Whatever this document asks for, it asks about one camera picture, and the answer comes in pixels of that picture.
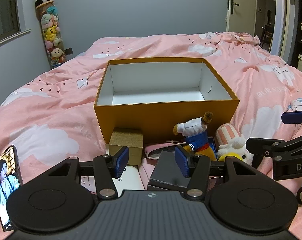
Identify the black rectangular box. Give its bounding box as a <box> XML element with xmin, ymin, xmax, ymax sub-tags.
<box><xmin>147</xmin><ymin>151</ymin><xmax>190</xmax><ymax>192</ymax></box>

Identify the white glossy box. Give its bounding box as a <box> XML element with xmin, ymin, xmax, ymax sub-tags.
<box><xmin>112</xmin><ymin>165</ymin><xmax>144</xmax><ymax>196</ymax></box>

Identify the small gold cardboard box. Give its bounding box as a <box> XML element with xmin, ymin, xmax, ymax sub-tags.
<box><xmin>108</xmin><ymin>128</ymin><xmax>143</xmax><ymax>166</ymax></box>

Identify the brown sailor plush toy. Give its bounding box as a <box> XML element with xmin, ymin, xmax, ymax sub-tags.
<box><xmin>173</xmin><ymin>112</ymin><xmax>216</xmax><ymax>161</ymax></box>

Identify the white striped-hat plush toy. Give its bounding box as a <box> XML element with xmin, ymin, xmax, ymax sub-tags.
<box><xmin>215</xmin><ymin>124</ymin><xmax>254</xmax><ymax>165</ymax></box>

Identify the pink pencil case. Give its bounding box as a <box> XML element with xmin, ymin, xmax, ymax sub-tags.
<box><xmin>144</xmin><ymin>142</ymin><xmax>186</xmax><ymax>160</ymax></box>

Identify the yellow tape roll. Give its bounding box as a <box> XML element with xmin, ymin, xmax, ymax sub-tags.
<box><xmin>218</xmin><ymin>152</ymin><xmax>243</xmax><ymax>161</ymax></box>

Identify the orange cardboard storage box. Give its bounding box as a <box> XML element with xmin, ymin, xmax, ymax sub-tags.
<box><xmin>94</xmin><ymin>57</ymin><xmax>240</xmax><ymax>143</ymax></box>

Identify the pink cloud-print duvet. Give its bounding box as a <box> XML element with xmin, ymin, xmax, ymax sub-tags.
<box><xmin>0</xmin><ymin>31</ymin><xmax>302</xmax><ymax>240</ymax></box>

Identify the smartphone with photo screen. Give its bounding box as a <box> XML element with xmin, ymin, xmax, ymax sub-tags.
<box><xmin>0</xmin><ymin>145</ymin><xmax>22</xmax><ymax>231</ymax></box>

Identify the hanging plush toy organizer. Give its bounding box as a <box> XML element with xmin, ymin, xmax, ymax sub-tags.
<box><xmin>36</xmin><ymin>0</ymin><xmax>66</xmax><ymax>69</ymax></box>

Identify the beige door with handle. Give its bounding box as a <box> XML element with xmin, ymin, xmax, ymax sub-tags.
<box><xmin>226</xmin><ymin>0</ymin><xmax>256</xmax><ymax>36</ymax></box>

